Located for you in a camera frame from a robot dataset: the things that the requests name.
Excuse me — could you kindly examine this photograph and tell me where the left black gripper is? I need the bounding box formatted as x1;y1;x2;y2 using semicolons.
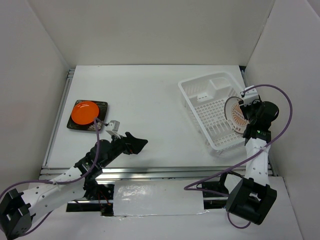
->
100;131;148;168

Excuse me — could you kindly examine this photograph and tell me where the white sunburst pattern plate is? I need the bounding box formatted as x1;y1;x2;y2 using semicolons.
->
224;96;249;135

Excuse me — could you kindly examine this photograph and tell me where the orange round plate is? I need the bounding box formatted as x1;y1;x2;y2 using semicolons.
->
71;101;100;125

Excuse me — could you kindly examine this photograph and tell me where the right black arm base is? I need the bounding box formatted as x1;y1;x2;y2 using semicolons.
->
196;171;244;210

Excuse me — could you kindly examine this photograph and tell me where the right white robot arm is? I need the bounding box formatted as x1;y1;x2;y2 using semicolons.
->
217;98;279;225

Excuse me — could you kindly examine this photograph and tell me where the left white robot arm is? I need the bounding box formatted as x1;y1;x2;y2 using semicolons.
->
0;132;148;240

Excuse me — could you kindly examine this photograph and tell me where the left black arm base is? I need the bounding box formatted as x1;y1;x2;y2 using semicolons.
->
84;180;115;217

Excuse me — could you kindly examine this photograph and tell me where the white plastic dish rack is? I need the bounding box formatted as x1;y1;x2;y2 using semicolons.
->
178;71;244;155

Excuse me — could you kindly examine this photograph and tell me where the black square floral plate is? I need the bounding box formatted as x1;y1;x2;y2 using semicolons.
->
66;99;108;132

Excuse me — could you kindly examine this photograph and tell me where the white foil covered panel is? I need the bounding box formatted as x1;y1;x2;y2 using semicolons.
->
113;180;205;217

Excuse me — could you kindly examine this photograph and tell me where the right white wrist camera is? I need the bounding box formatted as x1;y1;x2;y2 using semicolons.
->
240;85;260;107

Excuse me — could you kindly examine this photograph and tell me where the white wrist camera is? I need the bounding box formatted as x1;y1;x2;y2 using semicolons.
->
105;120;121;139
240;85;260;107

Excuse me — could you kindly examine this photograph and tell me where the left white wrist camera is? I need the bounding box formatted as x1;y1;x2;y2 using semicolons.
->
105;120;121;139

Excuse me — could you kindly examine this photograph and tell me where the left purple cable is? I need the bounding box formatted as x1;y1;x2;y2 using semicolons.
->
0;117;111;238

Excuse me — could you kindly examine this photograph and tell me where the aluminium frame rail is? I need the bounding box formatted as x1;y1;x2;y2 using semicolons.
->
39;67;276;183

